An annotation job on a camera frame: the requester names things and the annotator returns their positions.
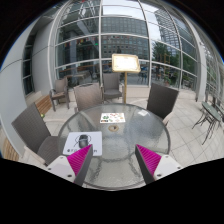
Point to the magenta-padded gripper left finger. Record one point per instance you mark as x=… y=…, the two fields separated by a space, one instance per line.
x=78 y=160

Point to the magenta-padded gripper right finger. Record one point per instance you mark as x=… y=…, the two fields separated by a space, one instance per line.
x=150 y=160

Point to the black computer mouse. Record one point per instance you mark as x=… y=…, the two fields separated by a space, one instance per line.
x=83 y=140

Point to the white printed mouse pad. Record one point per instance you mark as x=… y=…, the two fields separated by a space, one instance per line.
x=96 y=141

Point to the colourful laminated menu sheet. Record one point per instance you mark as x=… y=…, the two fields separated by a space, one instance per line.
x=112 y=117

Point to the wooden slatted bench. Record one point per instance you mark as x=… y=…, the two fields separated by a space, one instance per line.
x=44 y=105
x=10 y=151

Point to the brown wicker armchair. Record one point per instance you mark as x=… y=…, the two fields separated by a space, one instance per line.
x=61 y=88

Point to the green metal folding table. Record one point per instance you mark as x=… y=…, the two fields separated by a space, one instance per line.
x=211 y=113

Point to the gold menu display stand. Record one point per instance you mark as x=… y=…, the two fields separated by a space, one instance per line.
x=126 y=63

